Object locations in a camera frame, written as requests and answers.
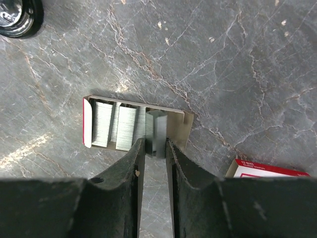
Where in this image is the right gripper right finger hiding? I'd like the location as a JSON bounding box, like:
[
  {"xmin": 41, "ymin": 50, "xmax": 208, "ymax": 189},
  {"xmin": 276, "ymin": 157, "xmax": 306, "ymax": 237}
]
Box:
[{"xmin": 166, "ymin": 140, "xmax": 317, "ymax": 238}]

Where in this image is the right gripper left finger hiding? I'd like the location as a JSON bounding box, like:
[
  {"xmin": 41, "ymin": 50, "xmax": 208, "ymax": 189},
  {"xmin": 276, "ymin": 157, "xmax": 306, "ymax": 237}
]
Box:
[{"xmin": 0, "ymin": 139, "xmax": 145, "ymax": 238}]

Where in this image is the red white staple box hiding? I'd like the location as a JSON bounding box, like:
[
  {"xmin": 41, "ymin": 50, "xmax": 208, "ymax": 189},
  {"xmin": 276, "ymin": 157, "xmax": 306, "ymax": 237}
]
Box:
[{"xmin": 225, "ymin": 159, "xmax": 310, "ymax": 178}]

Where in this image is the black stapler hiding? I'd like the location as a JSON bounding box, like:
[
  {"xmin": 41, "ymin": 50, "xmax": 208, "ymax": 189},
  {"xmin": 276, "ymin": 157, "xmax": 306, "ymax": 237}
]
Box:
[{"xmin": 0, "ymin": 0, "xmax": 44, "ymax": 39}]

